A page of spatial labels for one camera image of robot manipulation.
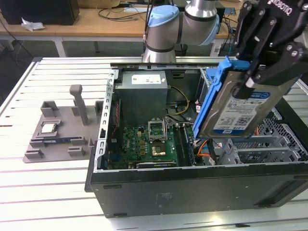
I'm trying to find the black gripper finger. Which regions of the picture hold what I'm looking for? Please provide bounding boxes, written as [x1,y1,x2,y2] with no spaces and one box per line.
[234,18,308,99]
[233,1,267,62]

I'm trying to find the hard disk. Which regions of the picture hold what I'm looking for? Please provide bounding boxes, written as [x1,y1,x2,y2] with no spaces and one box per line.
[192,55,293,140]

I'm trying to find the grey metal disk bay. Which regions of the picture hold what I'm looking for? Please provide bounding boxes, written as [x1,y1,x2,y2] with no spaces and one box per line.
[196,68,218,114]

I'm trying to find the grey power supply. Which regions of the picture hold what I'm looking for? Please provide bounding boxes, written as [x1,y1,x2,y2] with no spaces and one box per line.
[115,71,169,121]

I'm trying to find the black RAM slot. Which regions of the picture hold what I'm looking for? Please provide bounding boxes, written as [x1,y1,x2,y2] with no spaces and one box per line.
[183,124,196,167]
[173,125,186,167]

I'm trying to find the metal socket cover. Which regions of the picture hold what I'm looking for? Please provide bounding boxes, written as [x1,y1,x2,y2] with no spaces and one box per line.
[147,118,167,143]

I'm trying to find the CPU socket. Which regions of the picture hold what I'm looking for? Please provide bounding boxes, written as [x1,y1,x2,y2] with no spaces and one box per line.
[150,141,168,158]

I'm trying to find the black PC case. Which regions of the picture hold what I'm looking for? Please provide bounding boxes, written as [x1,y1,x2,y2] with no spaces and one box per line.
[84,56,308,218]

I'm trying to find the green motherboard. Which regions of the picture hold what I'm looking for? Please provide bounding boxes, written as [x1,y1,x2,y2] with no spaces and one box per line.
[107,117,197,169]

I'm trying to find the wooden desk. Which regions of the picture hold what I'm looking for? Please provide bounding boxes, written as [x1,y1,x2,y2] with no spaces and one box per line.
[0,0,241,45]

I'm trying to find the grey parts rack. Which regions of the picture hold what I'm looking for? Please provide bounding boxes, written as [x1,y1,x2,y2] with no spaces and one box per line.
[22,84,104,165]

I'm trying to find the large black box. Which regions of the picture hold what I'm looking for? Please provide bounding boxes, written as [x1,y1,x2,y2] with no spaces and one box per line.
[0,0,80,26]

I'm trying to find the blue RAM stick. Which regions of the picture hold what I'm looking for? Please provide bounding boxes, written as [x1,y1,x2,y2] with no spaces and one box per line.
[42,137,82,145]

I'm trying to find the crumpled white paper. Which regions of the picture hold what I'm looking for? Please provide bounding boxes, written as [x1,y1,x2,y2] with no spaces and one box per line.
[21,17,46,32]

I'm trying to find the silver CPU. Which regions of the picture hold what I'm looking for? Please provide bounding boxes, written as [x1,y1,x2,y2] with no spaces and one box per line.
[40,124,58,134]

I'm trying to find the yellow wire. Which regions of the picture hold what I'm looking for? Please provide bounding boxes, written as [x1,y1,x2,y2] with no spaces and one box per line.
[168,86,190,116]

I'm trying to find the orange wire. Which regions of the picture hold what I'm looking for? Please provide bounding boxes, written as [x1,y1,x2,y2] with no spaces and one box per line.
[196,139,210,157]

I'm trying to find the red wire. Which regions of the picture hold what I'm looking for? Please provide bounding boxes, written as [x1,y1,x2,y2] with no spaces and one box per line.
[113,98,121,140]

